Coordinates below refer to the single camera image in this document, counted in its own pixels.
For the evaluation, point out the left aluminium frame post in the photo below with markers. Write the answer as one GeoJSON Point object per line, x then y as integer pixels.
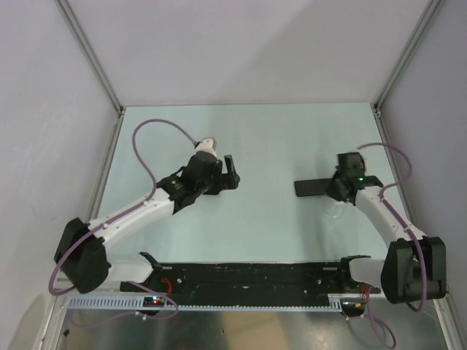
{"type": "Point", "coordinates": [89, 54]}

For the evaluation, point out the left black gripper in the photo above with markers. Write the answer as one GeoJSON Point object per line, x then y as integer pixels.
{"type": "Point", "coordinates": [224, 181]}

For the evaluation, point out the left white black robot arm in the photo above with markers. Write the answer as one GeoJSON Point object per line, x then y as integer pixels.
{"type": "Point", "coordinates": [83, 253]}

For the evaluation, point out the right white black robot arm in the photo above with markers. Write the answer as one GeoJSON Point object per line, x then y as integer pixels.
{"type": "Point", "coordinates": [415, 266]}

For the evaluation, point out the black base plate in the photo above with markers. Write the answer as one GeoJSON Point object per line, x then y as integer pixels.
{"type": "Point", "coordinates": [256, 282]}

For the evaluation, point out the clear phone case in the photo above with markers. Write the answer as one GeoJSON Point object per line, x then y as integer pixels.
{"type": "Point", "coordinates": [337, 209]}

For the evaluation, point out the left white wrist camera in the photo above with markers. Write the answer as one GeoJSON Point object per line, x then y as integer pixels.
{"type": "Point", "coordinates": [206, 145]}

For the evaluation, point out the black phone case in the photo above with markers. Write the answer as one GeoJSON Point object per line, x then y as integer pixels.
{"type": "Point", "coordinates": [370, 181]}

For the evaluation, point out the right aluminium frame post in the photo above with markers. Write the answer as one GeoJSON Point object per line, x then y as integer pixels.
{"type": "Point", "coordinates": [410, 48]}

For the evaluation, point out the black smartphone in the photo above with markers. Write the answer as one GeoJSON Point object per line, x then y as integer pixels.
{"type": "Point", "coordinates": [311, 187]}

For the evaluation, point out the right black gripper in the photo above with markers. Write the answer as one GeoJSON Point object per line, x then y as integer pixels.
{"type": "Point", "coordinates": [331, 191]}

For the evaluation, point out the slotted cable duct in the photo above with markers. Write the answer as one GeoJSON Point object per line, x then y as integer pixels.
{"type": "Point", "coordinates": [329, 303]}

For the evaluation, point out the aluminium frame post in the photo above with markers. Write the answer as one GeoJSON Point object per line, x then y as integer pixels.
{"type": "Point", "coordinates": [410, 48]}
{"type": "Point", "coordinates": [89, 54]}

